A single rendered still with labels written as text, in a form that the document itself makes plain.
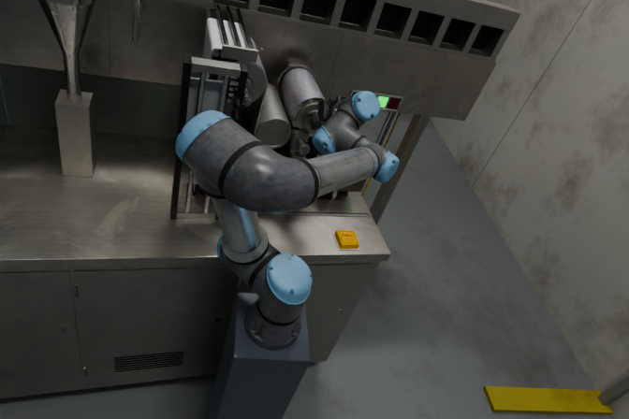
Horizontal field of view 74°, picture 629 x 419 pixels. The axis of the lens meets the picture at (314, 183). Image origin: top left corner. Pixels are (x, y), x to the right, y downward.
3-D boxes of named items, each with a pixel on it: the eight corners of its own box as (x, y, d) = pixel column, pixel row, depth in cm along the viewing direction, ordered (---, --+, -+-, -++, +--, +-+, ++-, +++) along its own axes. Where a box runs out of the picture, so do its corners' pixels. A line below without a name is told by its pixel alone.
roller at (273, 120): (253, 147, 141) (259, 116, 134) (243, 108, 159) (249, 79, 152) (287, 150, 145) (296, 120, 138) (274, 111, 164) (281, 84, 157)
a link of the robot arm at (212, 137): (254, 297, 110) (216, 173, 66) (217, 262, 116) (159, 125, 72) (286, 267, 115) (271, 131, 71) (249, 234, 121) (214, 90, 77)
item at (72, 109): (51, 180, 134) (27, -2, 101) (60, 154, 144) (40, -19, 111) (100, 182, 139) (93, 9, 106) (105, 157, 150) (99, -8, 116)
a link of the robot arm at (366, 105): (347, 104, 103) (369, 82, 105) (329, 111, 113) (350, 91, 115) (368, 128, 105) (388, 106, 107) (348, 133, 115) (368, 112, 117)
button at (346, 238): (340, 249, 145) (342, 244, 144) (333, 234, 150) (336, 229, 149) (358, 249, 147) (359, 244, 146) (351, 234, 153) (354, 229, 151)
